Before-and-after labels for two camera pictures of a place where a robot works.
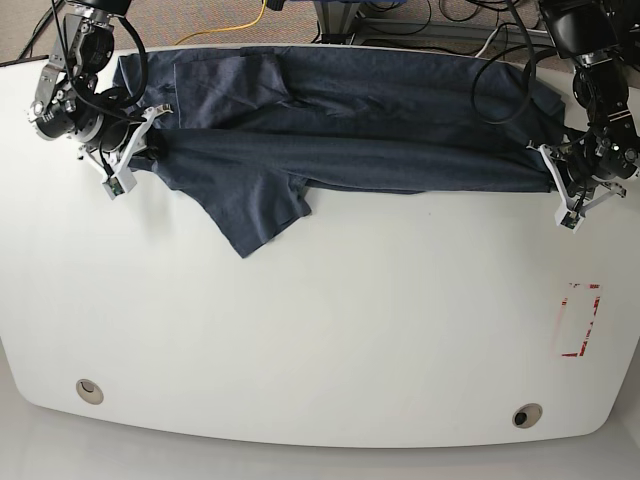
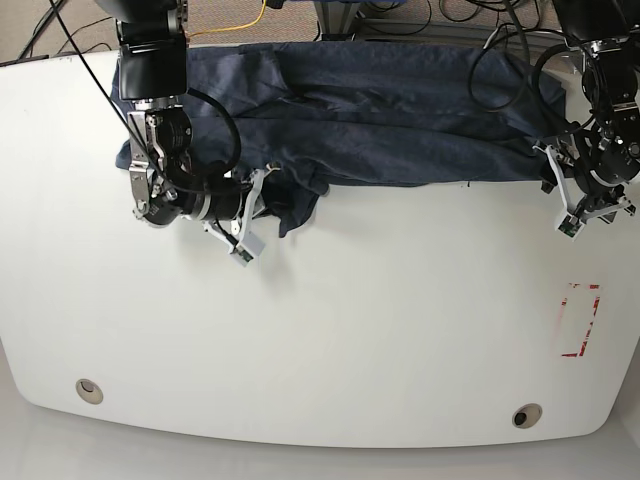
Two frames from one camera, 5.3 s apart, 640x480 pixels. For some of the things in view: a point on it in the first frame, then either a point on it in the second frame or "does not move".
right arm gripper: x=113 y=145 → x=227 y=213
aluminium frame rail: x=338 y=18 does not move
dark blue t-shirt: x=250 y=135 does not move
